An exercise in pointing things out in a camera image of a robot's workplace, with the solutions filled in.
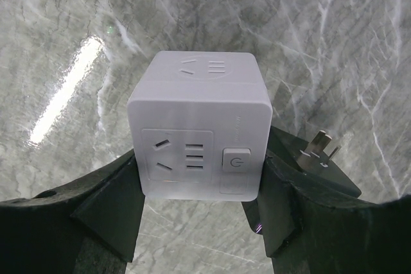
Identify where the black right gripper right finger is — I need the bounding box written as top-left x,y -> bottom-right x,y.
243,155 -> 410,273

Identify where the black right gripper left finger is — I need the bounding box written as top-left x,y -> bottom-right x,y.
1,151 -> 144,273

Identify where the black cube socket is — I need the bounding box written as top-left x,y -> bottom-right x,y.
268,126 -> 362,198

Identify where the white cube socket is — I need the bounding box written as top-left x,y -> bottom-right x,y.
127,51 -> 272,201

